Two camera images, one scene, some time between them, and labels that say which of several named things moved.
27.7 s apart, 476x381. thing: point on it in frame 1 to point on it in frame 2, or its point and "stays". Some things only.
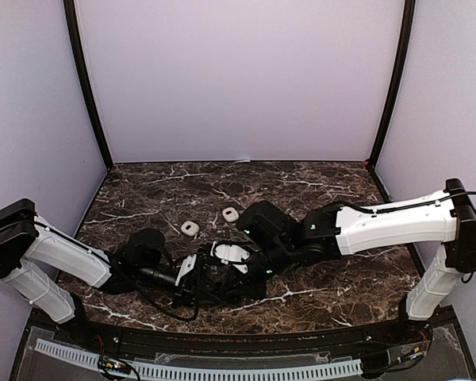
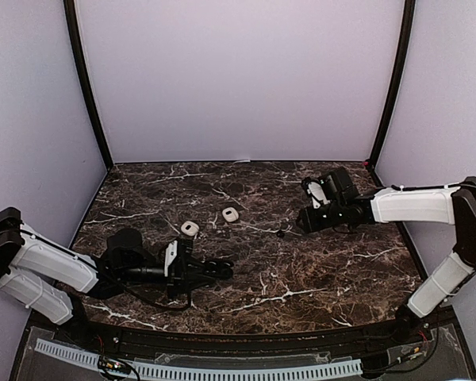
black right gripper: x=254 y=290 to x=309 y=222
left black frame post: x=71 y=13 stays
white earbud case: x=230 y=214 stays
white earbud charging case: x=190 y=228 stays
